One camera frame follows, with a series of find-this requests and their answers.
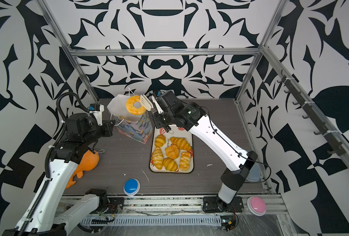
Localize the white slotted cable duct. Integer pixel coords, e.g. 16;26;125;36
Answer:
81;215;222;227

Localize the fake croissant bottom middle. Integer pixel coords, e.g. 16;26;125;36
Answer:
163;158;179;172

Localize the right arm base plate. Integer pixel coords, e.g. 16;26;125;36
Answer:
202;196;244;213

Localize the pink push button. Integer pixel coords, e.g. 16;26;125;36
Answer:
247;196;267;216

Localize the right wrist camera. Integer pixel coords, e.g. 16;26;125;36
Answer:
153;90;170;108

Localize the black wall hook rack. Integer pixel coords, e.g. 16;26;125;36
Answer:
278;70;347;156

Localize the fake ring donut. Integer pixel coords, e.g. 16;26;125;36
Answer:
125;95;146;116

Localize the blue push button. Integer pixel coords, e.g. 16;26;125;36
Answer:
123;179;141;196

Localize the white strawberry tray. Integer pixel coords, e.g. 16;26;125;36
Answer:
149;125;194;174

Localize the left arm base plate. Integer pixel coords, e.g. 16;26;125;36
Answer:
103;197;124;214

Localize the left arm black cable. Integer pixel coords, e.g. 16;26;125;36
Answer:
55;92;89;122

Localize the orange plush toy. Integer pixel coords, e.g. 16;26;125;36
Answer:
66;150;100;189

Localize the long fake croissant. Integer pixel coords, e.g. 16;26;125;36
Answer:
170;137;192;152

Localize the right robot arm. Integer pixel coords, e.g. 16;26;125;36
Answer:
140;90;258;207

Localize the floral paper gift bag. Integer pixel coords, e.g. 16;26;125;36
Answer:
107;89;153;144

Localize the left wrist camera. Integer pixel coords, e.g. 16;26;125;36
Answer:
88;103;104;126

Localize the fake croissant lower left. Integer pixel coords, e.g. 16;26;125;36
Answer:
151;147;164;170

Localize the small fake croissant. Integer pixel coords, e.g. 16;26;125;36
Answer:
154;134;167;148

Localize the small green-lit circuit board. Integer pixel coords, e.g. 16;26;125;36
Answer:
220;214;239;232

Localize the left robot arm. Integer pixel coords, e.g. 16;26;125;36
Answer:
3;112;114;236

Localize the fake twisted bread roll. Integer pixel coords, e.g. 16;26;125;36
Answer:
179;151;191;171

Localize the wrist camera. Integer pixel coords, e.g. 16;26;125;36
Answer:
153;90;170;108
88;103;104;126

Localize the light blue lid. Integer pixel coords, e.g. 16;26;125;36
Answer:
246;163;261;183

